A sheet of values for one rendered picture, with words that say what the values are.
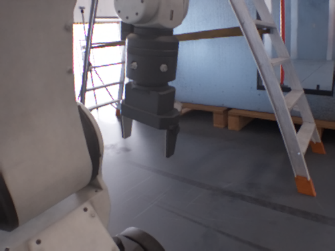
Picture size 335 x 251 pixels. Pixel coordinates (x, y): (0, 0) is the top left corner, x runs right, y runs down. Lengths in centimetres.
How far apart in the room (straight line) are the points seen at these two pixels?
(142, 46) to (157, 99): 9
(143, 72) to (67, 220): 24
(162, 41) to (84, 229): 29
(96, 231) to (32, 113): 19
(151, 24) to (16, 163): 25
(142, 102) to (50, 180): 21
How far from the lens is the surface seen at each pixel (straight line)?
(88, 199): 36
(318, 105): 191
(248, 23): 123
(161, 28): 37
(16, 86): 24
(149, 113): 39
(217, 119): 210
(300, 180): 127
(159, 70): 36
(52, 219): 34
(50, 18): 25
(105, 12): 1281
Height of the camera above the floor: 72
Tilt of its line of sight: 19 degrees down
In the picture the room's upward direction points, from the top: 5 degrees counter-clockwise
